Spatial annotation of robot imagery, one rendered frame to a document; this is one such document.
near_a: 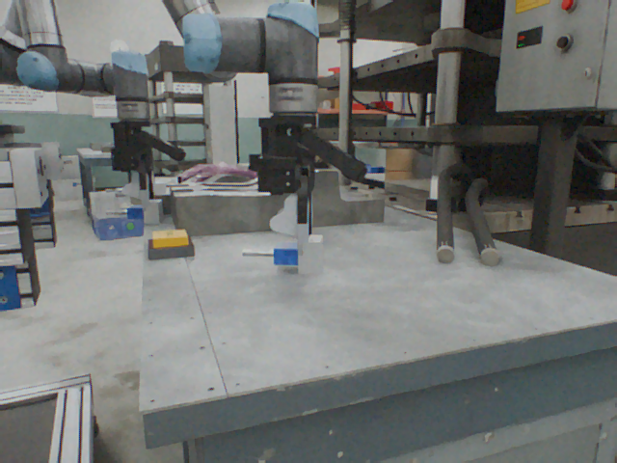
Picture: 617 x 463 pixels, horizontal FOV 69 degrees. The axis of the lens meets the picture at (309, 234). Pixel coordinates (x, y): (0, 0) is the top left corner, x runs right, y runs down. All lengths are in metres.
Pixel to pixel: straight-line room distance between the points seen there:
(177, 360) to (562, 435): 0.51
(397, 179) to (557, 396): 1.23
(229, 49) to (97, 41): 7.87
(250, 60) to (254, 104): 8.37
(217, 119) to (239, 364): 5.21
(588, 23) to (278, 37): 0.76
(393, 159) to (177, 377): 1.43
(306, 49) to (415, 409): 0.49
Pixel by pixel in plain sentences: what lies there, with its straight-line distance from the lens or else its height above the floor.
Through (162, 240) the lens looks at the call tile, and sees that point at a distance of 0.84.
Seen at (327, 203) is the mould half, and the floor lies 0.86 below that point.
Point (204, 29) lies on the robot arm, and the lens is 0.67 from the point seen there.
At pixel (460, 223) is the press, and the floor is 0.76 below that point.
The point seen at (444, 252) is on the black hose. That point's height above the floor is 0.82.
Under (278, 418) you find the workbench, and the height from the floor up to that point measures 0.77.
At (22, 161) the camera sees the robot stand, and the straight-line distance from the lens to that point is 0.83.
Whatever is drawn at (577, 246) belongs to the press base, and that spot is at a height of 0.65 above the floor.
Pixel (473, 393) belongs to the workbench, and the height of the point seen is 0.73.
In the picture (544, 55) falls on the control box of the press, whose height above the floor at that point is 1.20.
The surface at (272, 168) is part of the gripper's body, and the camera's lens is 0.68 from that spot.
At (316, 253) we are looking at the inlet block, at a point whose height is 0.84.
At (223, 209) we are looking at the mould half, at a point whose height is 0.85.
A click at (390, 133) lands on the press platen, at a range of 1.73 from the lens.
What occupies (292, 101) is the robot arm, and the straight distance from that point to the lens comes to 0.67.
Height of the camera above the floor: 1.02
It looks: 13 degrees down
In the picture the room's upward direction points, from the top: straight up
